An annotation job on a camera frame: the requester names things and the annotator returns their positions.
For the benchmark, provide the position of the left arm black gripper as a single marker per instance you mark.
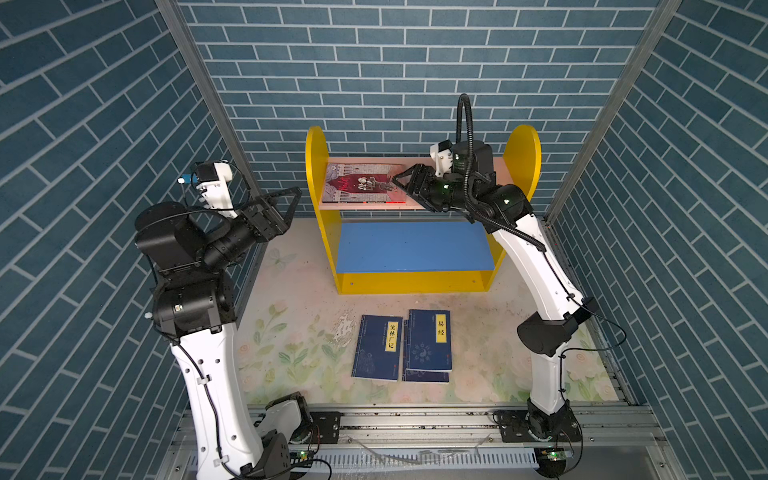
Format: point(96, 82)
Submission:
point(273, 228)

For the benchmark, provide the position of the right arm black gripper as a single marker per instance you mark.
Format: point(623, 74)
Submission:
point(420, 171)

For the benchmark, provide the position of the illustrated red grey book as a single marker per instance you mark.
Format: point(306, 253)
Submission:
point(362, 183)

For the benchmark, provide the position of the blue book yellow label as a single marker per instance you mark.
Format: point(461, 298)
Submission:
point(430, 340)

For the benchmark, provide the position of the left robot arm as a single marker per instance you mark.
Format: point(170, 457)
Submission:
point(194, 310)

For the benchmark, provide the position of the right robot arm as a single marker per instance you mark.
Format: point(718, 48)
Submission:
point(462, 178)

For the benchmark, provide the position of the yellow wooden bookshelf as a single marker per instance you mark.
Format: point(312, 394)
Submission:
point(404, 248)

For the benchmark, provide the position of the floral table mat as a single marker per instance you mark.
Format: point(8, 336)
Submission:
point(298, 334)

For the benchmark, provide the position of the blue book left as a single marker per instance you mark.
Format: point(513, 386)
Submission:
point(377, 354)

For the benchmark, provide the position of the blue book underneath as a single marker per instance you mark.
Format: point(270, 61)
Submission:
point(418, 376)

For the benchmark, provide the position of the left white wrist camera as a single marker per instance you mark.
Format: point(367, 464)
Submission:
point(210, 180)

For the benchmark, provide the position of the aluminium corner post left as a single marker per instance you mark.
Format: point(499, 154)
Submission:
point(172, 15)

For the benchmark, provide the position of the aluminium corner post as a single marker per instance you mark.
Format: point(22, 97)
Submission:
point(657, 24)
point(172, 15)

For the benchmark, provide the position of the aluminium corner post right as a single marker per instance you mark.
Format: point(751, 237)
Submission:
point(657, 24)

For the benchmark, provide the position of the aluminium front rail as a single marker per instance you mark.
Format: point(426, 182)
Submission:
point(611, 440)

